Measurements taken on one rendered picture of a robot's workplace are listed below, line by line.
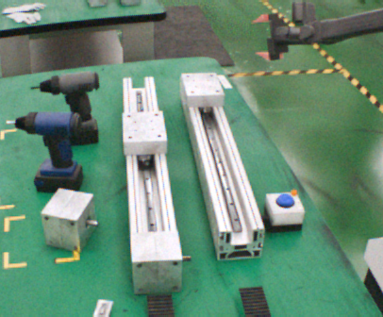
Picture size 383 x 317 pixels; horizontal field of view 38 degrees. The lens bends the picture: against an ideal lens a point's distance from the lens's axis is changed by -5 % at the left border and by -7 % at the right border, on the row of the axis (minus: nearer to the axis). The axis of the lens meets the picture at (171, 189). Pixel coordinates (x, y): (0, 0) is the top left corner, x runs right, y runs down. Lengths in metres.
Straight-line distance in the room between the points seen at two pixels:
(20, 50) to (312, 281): 2.09
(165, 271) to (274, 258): 0.27
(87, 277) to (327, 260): 0.55
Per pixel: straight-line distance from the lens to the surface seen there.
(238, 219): 1.34
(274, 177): 1.59
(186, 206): 1.46
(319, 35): 1.56
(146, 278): 1.20
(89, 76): 1.64
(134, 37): 2.97
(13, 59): 2.98
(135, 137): 1.50
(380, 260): 1.30
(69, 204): 1.33
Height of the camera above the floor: 1.66
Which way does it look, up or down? 36 degrees down
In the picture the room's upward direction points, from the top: straight up
